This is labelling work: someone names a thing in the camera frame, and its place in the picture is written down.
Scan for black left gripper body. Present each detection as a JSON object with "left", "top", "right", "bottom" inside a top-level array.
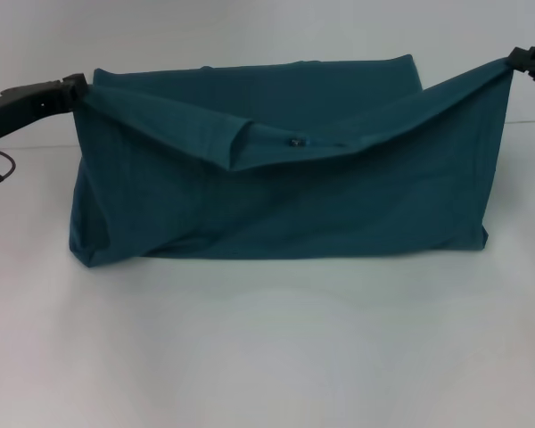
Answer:
[{"left": 0, "top": 79, "right": 73, "bottom": 140}]

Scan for teal blue printed t-shirt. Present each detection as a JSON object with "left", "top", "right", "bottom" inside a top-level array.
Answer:
[{"left": 66, "top": 53, "right": 517, "bottom": 268}]

